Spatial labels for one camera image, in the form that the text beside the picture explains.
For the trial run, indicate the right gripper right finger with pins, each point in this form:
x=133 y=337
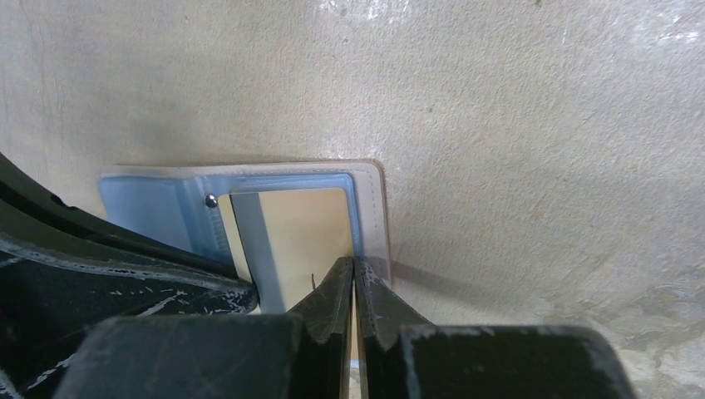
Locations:
x=381 y=315

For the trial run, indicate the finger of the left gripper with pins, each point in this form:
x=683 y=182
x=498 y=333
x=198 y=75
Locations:
x=56 y=287
x=25 y=194

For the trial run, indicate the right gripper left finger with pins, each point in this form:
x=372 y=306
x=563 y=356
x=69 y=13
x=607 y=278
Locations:
x=322 y=362

